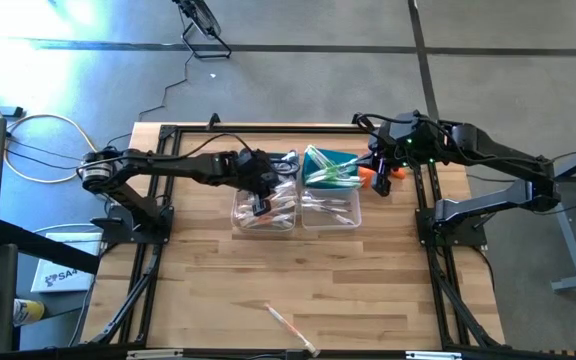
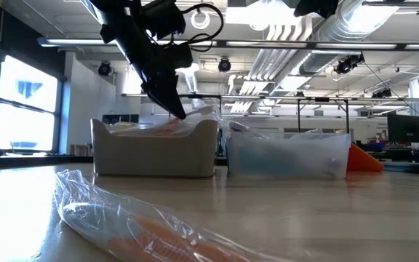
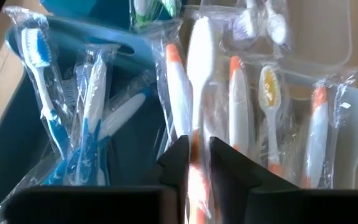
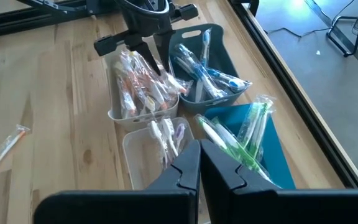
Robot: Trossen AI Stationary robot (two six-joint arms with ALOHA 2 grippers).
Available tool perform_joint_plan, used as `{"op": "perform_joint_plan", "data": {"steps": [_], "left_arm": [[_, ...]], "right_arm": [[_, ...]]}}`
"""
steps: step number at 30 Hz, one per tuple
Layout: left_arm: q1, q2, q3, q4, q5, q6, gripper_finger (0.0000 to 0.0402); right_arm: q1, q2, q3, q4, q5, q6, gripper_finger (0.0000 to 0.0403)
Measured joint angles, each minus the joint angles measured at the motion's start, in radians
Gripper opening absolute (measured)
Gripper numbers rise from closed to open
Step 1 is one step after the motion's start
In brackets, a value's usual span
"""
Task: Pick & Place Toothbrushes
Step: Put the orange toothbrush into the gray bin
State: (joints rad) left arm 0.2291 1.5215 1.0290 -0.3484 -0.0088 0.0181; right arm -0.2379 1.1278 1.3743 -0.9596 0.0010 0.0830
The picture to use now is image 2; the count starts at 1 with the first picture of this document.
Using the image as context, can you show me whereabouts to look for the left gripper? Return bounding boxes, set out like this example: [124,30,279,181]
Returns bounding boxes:
[99,14,194,121]

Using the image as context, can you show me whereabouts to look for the teal plastic bin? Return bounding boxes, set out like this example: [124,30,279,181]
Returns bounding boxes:
[218,135,229,167]

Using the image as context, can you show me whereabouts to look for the white ceiling vent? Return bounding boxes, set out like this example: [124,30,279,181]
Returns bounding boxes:
[175,63,200,94]

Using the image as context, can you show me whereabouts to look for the long ceiling light bar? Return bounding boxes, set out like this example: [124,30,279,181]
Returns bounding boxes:
[37,36,419,52]

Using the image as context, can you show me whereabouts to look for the black ceiling spotlight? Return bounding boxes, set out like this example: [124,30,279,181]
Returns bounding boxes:
[97,61,113,76]
[218,57,232,73]

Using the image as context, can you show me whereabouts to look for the white ceiling fixture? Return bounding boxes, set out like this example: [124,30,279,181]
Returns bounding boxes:
[226,0,314,41]

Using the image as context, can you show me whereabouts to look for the black computer monitor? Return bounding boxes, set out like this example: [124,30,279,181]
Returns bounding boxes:
[386,113,419,144]
[101,114,140,124]

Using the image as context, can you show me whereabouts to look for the beige plastic bin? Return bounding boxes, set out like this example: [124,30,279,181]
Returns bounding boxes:
[91,118,220,178]

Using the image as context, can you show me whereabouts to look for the clear plastic bin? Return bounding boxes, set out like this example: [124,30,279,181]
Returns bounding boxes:
[226,131,352,180]

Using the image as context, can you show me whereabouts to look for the window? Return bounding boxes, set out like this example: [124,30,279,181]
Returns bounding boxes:
[0,54,65,152]

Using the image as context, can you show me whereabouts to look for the orange cloth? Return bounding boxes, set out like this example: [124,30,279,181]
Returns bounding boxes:
[346,143,384,172]

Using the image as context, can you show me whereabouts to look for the silver ventilation duct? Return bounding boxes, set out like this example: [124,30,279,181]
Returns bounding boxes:
[298,0,403,76]

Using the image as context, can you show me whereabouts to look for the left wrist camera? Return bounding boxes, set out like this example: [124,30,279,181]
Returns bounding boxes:
[140,0,188,40]

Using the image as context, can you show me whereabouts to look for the white cable coil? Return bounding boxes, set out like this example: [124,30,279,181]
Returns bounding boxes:
[190,9,211,30]

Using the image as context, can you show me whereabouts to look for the black overhead camera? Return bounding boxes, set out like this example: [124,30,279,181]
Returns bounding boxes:
[333,52,366,76]

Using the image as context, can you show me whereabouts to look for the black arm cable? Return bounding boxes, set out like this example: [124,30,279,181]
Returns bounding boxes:
[178,2,226,52]

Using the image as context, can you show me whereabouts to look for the black workbench frame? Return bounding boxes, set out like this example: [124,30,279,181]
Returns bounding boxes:
[121,92,414,134]

